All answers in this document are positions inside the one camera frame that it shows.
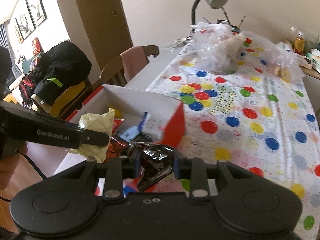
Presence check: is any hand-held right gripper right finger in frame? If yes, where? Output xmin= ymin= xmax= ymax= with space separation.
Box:
xmin=173 ymin=150 xmax=263 ymax=200

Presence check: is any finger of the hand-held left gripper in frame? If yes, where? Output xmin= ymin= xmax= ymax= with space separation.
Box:
xmin=77 ymin=129 xmax=110 ymax=147

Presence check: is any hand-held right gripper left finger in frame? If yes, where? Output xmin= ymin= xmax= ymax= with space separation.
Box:
xmin=54 ymin=150 xmax=142 ymax=198

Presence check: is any dark glossy snack packet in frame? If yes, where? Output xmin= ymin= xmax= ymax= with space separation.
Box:
xmin=136 ymin=145 xmax=175 ymax=193

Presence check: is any pale yellow snack packet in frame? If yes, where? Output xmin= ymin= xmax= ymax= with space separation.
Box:
xmin=69 ymin=107 xmax=115 ymax=163

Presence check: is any copper brown snack packet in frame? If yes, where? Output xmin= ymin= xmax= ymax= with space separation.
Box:
xmin=106 ymin=135 xmax=135 ymax=163

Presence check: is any red snack packet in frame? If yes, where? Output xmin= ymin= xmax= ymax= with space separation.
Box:
xmin=111 ymin=118 xmax=125 ymax=137

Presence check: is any light blue snack packet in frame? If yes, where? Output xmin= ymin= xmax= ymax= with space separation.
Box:
xmin=117 ymin=127 xmax=141 ymax=142

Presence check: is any blue white snack packet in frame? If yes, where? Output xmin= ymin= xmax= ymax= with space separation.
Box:
xmin=138 ymin=112 xmax=152 ymax=133

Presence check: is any red cardboard box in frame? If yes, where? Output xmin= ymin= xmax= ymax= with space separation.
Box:
xmin=54 ymin=84 xmax=186 ymax=196

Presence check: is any person's left hand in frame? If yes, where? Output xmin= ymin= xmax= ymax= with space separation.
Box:
xmin=0 ymin=144 xmax=28 ymax=190

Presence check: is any red black bag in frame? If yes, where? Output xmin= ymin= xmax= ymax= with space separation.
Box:
xmin=19 ymin=75 xmax=37 ymax=109

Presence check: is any yellow cushion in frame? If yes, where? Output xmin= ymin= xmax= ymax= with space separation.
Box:
xmin=49 ymin=81 xmax=87 ymax=119

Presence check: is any wooden chair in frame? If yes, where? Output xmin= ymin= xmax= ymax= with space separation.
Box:
xmin=59 ymin=77 xmax=95 ymax=120
xmin=99 ymin=45 xmax=160 ymax=88

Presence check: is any black jacket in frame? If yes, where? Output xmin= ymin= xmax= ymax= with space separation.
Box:
xmin=31 ymin=41 xmax=92 ymax=110

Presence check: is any polka dot tablecloth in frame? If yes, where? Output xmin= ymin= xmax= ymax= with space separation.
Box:
xmin=145 ymin=29 xmax=320 ymax=240

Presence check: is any pink towel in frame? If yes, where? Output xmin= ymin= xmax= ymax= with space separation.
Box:
xmin=120 ymin=46 xmax=148 ymax=83

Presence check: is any red patterned packet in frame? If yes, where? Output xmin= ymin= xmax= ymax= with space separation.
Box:
xmin=32 ymin=37 xmax=42 ymax=55

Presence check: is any grey curtain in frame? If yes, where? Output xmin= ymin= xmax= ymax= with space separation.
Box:
xmin=0 ymin=21 xmax=18 ymax=85

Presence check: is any wooden door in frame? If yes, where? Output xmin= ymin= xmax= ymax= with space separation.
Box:
xmin=70 ymin=0 xmax=133 ymax=69

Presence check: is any large clear plastic bag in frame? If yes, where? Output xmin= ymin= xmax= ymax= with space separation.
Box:
xmin=191 ymin=22 xmax=247 ymax=75

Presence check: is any small white clutter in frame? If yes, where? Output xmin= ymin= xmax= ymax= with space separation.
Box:
xmin=171 ymin=36 xmax=194 ymax=53

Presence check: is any clear plastic bag with pastries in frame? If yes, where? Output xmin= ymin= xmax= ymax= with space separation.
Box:
xmin=262 ymin=41 xmax=309 ymax=83

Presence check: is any pen holder with pens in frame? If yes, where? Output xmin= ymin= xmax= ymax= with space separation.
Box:
xmin=202 ymin=10 xmax=247 ymax=34

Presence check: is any orange bottle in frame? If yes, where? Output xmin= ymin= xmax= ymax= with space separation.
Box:
xmin=294 ymin=31 xmax=305 ymax=54

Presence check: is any tissue box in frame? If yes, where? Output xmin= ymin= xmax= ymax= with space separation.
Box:
xmin=301 ymin=50 xmax=320 ymax=74

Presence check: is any black cable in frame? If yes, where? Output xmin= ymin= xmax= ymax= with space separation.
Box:
xmin=0 ymin=154 xmax=48 ymax=202

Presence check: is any black framed wall picture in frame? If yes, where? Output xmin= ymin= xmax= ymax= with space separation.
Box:
xmin=26 ymin=0 xmax=48 ymax=27
xmin=19 ymin=11 xmax=36 ymax=40
xmin=12 ymin=19 xmax=25 ymax=45

